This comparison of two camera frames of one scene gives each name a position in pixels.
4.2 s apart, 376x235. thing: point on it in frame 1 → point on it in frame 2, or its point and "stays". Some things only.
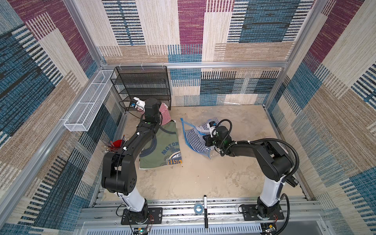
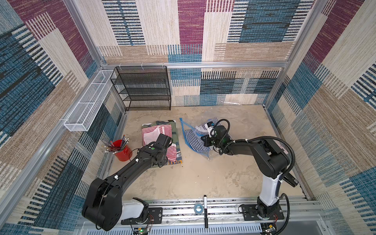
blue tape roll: [198, 208] stays
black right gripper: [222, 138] stays
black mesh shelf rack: [143, 82] stays
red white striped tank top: [164, 111] → [149, 133]
